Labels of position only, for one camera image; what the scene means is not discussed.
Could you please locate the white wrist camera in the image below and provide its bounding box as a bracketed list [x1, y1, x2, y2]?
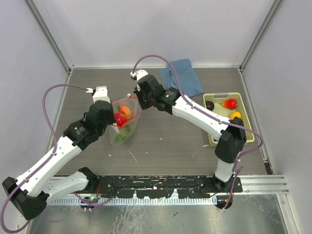
[130, 69, 149, 82]
[86, 86, 111, 103]

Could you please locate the red apple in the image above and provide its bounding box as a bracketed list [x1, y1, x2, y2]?
[114, 112, 127, 127]

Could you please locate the dark purple fruit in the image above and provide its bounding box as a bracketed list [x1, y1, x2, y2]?
[205, 101, 215, 111]

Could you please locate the blue folded cloth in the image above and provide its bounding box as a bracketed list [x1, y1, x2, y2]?
[158, 58, 204, 97]

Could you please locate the pale green plastic basket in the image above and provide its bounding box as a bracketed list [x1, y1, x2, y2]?
[202, 92, 255, 148]

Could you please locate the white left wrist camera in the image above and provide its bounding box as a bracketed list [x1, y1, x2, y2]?
[86, 86, 111, 103]

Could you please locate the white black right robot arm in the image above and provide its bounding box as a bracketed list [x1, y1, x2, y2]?
[131, 70, 246, 192]

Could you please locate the orange peach fruit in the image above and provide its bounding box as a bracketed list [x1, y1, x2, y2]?
[120, 105, 132, 119]

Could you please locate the red tomato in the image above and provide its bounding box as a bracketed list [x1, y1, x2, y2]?
[222, 98, 237, 110]

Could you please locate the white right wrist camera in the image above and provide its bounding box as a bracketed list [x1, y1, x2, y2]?
[130, 69, 149, 82]

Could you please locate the yellow fruit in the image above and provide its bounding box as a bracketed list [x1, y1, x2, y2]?
[229, 111, 242, 120]

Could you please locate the grey slotted cable duct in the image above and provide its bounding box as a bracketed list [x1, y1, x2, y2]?
[52, 196, 217, 206]

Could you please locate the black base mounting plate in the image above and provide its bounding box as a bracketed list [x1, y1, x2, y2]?
[75, 175, 243, 199]

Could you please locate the green leafy vegetable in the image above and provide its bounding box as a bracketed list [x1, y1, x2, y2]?
[115, 105, 134, 143]

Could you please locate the clear zip bag orange zipper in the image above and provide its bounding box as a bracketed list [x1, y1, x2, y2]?
[109, 94, 142, 147]

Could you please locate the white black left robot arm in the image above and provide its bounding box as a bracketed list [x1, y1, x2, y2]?
[2, 100, 115, 220]

